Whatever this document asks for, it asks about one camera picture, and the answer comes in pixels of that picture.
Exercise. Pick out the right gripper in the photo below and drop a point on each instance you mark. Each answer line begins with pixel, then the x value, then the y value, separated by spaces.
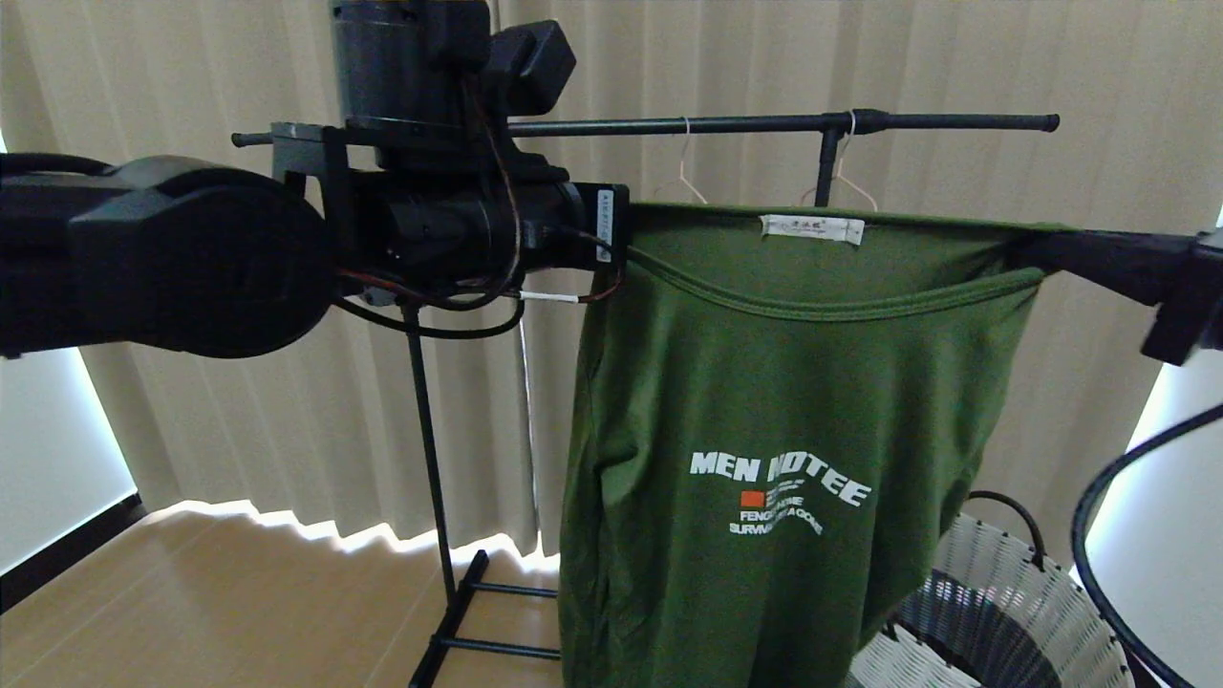
pixel 1194 315

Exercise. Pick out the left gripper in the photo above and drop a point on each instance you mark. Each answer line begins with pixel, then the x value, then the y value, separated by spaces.
pixel 459 234

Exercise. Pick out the green printed sleeveless shirt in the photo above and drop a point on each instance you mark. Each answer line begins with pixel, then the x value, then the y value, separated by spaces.
pixel 764 382

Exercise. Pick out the pink clothes hanger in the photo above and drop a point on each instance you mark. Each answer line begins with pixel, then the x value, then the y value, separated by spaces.
pixel 846 162
pixel 684 153

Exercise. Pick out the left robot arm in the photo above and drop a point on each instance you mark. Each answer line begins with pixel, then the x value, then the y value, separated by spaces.
pixel 191 258

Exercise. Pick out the black clothes rack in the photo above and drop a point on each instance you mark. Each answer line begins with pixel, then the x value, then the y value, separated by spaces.
pixel 726 124

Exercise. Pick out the white laundry basket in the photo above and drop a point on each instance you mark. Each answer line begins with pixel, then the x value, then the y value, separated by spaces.
pixel 1013 592

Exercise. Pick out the beige curtain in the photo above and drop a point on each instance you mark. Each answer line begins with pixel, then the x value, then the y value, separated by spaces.
pixel 239 430

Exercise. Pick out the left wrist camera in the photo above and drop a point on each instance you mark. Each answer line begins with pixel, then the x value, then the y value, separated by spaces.
pixel 530 67

